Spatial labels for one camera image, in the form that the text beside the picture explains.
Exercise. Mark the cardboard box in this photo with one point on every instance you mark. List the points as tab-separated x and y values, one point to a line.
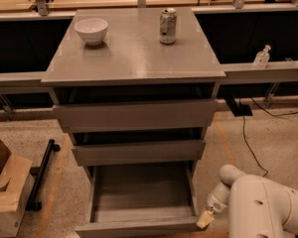
16	184

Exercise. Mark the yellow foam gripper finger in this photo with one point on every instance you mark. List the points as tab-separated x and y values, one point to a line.
206	218

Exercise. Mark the grey bottom drawer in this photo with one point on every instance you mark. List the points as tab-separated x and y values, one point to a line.
140	200

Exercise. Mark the clear sanitizer bottle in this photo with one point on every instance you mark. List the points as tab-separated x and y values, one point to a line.
262	58

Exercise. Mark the grey top drawer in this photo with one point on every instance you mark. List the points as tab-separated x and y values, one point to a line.
135	107

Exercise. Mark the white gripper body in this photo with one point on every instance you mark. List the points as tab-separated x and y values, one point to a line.
214	203

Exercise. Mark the grey middle drawer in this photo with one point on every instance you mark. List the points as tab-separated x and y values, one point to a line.
138	147

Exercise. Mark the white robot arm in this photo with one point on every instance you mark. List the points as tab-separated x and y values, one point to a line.
258	207

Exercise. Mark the black metal bar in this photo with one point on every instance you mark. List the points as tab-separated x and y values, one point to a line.
38	172

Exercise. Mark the black power box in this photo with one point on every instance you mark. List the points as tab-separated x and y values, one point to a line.
238	109

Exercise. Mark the grey drawer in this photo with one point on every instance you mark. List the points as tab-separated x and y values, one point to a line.
138	147
140	200
135	107

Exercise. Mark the grey drawer cabinet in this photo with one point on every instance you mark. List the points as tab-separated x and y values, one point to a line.
132	54

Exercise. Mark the crushed soda can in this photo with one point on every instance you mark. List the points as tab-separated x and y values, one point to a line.
168	23

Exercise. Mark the white ceramic bowl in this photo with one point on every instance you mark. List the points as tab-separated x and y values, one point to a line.
92	31

